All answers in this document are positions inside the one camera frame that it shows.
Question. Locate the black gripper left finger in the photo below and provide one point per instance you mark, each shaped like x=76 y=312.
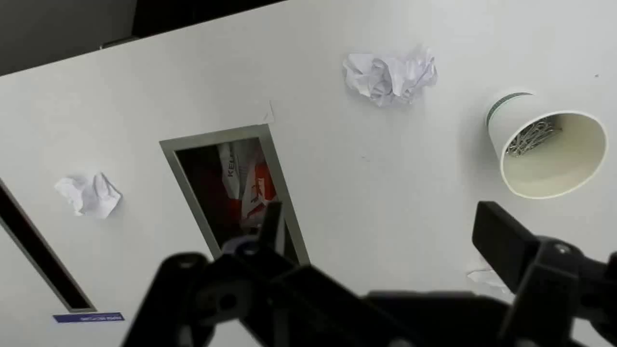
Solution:
x=193 y=302

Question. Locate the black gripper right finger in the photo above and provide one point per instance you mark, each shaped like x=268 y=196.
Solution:
x=546 y=283

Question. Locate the white paper cup green band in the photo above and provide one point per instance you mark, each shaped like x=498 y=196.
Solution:
x=565 y=161

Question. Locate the metal framed counter opening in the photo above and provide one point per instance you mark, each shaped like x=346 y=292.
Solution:
x=168 y=148

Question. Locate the blue label strip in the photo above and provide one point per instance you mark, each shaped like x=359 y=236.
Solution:
x=89 y=317

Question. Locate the metal paper clips pile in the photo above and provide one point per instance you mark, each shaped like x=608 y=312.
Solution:
x=533 y=138

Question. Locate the small crumpled white paper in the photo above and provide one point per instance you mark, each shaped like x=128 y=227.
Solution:
x=89 y=194

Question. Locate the large crumpled white paper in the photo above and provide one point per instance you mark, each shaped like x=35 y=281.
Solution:
x=388 y=78

